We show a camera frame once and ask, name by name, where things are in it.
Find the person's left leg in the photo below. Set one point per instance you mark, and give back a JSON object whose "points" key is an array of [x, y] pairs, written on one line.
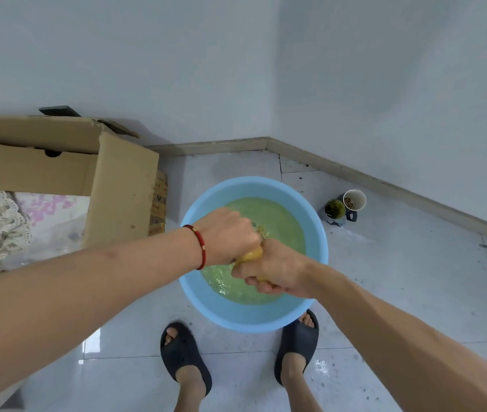
{"points": [[188, 386]]}

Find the black left slipper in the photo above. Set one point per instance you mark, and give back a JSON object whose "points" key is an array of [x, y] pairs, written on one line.
{"points": [[183, 356]]}

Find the black slipper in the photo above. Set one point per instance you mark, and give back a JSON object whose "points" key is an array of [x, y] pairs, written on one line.
{"points": [[297, 343], [183, 356]]}

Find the white paper cup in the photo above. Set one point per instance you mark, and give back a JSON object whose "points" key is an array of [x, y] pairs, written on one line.
{"points": [[354, 199]]}

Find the person's right fingers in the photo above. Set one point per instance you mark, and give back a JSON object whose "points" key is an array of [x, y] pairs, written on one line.
{"points": [[260, 285]]}

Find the person's right hand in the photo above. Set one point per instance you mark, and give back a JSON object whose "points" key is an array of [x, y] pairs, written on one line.
{"points": [[282, 270]]}

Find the black right slipper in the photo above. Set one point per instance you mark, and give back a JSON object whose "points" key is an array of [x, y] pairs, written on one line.
{"points": [[297, 343]]}

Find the green soapy water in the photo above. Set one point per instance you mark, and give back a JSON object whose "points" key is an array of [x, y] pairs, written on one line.
{"points": [[275, 218]]}

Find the person's right forearm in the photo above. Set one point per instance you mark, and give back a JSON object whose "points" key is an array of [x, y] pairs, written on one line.
{"points": [[402, 351]]}

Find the person's right leg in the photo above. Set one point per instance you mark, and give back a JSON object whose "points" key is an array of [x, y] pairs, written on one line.
{"points": [[299, 377]]}

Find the dark mug with green contents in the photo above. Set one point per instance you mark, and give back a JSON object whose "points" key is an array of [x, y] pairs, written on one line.
{"points": [[336, 210]]}

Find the person's left forearm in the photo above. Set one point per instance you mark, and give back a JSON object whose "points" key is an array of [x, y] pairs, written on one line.
{"points": [[76, 296]]}

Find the person's leg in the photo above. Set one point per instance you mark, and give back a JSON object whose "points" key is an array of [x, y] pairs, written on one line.
{"points": [[188, 386], [299, 377]]}

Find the person's left hand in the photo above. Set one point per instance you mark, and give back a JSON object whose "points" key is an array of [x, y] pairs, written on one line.
{"points": [[222, 235]]}

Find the black flat object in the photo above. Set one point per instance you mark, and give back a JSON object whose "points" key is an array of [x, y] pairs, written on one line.
{"points": [[59, 111]]}

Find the blue plastic basin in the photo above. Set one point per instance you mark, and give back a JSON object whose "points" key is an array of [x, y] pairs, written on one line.
{"points": [[209, 304]]}

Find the large cardboard box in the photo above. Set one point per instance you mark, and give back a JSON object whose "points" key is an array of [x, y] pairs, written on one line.
{"points": [[114, 184]]}

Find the floral pink white fabric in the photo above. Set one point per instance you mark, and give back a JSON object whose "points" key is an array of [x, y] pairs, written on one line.
{"points": [[54, 218]]}

